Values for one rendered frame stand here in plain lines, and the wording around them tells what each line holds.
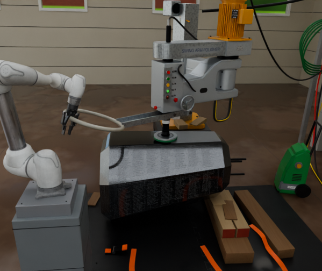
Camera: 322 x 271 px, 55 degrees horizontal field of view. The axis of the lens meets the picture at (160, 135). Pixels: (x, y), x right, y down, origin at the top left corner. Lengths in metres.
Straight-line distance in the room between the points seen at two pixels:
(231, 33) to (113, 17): 6.04
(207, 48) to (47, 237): 1.90
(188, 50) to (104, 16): 6.22
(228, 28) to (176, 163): 1.27
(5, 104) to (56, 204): 0.66
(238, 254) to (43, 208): 1.63
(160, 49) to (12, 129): 1.25
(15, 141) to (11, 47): 7.23
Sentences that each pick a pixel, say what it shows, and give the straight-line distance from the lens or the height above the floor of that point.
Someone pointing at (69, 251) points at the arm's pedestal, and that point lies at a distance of 2.20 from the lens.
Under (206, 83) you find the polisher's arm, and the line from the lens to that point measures 2.84.
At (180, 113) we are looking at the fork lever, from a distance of 2.79.
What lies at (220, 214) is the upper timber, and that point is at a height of 0.23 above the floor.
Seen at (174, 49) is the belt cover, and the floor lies 1.69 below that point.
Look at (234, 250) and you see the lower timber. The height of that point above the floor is 0.13.
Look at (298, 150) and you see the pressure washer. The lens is 3.82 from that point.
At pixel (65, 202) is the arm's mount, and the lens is 2.03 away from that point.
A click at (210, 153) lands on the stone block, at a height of 0.79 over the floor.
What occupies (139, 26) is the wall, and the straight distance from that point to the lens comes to 8.73.
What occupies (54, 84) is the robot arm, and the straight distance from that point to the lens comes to 2.32.
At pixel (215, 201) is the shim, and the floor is 0.24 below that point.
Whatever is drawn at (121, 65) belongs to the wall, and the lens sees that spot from 8.84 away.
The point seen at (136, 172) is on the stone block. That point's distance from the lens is 2.69.
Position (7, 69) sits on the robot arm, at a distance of 1.81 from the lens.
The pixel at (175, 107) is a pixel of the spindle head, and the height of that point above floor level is 1.21.
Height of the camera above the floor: 1.99
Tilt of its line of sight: 22 degrees down
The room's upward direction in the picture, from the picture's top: 1 degrees clockwise
